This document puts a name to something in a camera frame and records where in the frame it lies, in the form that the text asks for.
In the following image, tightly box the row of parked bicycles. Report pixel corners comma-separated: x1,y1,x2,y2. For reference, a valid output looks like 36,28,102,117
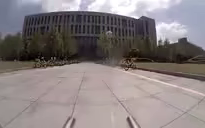
32,57,81,69

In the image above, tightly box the dark kerb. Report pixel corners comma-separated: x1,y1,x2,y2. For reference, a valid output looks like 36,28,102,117
134,66,205,84

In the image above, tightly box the low grey building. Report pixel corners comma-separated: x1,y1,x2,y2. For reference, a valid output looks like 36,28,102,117
156,37,205,63

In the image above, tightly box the dry grass strip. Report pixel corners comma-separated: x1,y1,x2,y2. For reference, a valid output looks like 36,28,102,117
134,62,205,77

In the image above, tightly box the row of trees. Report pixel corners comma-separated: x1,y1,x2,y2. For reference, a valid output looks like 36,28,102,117
96,31,179,64
0,31,79,62

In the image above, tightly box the robot's own part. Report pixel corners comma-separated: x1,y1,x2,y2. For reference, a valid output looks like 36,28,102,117
126,115,140,128
63,116,76,128

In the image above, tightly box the grey concrete slab pavement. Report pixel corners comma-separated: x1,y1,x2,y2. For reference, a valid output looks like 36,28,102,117
0,61,205,128

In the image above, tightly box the dark grey curved building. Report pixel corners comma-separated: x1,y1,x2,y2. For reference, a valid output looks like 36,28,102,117
22,10,158,61

